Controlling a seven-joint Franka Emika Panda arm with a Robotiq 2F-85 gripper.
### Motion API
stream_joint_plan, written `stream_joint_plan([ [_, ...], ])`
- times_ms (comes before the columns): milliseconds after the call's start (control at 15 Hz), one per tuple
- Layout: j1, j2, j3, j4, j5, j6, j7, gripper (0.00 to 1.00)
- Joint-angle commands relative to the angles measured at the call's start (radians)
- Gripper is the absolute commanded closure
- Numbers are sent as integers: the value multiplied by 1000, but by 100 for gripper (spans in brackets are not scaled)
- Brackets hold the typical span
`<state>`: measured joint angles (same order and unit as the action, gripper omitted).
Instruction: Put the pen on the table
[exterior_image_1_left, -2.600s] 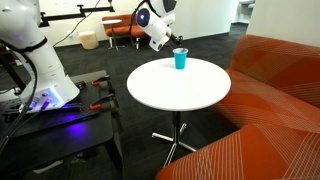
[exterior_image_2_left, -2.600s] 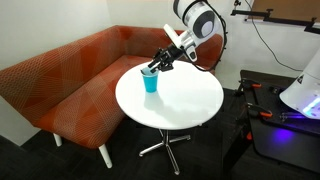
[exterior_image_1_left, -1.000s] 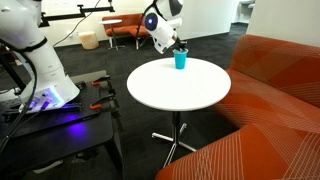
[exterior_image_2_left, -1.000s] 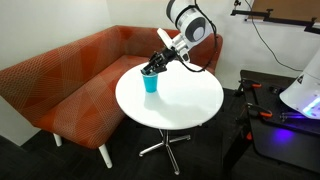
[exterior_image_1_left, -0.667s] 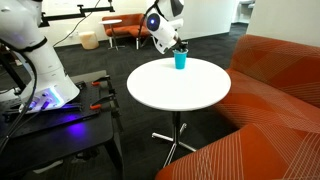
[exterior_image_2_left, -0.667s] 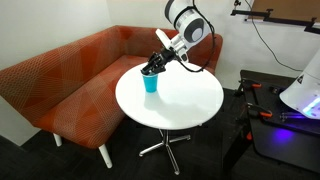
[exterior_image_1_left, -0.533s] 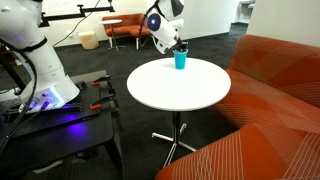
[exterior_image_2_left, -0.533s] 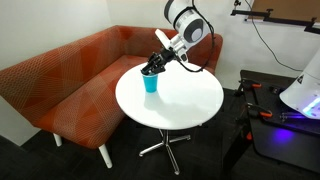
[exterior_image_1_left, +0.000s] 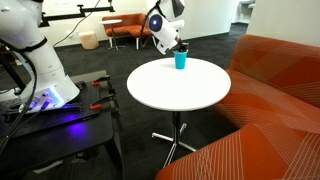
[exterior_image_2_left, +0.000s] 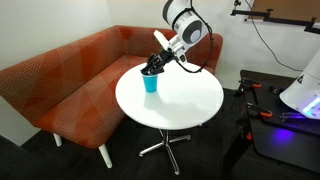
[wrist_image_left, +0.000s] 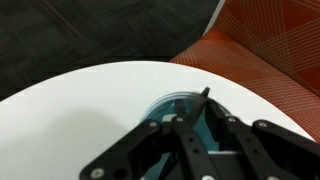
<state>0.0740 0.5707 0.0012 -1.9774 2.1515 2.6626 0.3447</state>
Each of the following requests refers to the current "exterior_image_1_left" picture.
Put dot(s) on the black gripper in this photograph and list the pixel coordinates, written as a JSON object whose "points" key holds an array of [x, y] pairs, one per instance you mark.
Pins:
{"points": [[181, 43]]}

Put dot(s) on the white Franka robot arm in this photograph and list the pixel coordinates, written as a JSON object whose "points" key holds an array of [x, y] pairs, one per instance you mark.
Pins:
{"points": [[33, 50]]}

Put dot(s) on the blue plastic cup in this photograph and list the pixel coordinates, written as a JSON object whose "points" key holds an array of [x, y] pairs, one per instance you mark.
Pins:
{"points": [[180, 60]]}

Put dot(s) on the small orange lounge sofa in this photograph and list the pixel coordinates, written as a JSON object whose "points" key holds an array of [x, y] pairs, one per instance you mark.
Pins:
{"points": [[126, 25]]}

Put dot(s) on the small white side table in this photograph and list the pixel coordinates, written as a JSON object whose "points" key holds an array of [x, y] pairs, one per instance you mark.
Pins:
{"points": [[111, 22]]}

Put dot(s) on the orange black spring clamp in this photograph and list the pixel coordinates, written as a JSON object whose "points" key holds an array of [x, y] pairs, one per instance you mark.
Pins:
{"points": [[100, 81], [103, 100]]}

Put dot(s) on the beige round stool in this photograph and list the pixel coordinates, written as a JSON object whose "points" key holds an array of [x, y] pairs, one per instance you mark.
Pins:
{"points": [[89, 40]]}

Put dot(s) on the orange patterned sofa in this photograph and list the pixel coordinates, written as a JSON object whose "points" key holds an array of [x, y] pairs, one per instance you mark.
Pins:
{"points": [[266, 106]]}

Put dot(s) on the black workbench table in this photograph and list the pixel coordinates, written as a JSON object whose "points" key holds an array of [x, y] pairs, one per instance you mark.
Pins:
{"points": [[50, 146]]}

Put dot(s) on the white floor object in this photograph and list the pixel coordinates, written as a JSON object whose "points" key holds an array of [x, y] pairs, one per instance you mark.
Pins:
{"points": [[48, 166]]}

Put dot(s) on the white round pedestal table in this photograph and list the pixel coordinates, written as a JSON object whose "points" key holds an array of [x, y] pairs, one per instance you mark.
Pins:
{"points": [[180, 90]]}

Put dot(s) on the white wall socket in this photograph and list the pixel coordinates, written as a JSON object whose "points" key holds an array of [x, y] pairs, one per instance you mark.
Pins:
{"points": [[73, 33]]}

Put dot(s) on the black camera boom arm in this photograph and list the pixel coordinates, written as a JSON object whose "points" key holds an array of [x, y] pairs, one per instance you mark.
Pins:
{"points": [[66, 16]]}

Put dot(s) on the black stand post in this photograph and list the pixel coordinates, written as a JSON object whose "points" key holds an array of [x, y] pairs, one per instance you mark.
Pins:
{"points": [[11, 75]]}

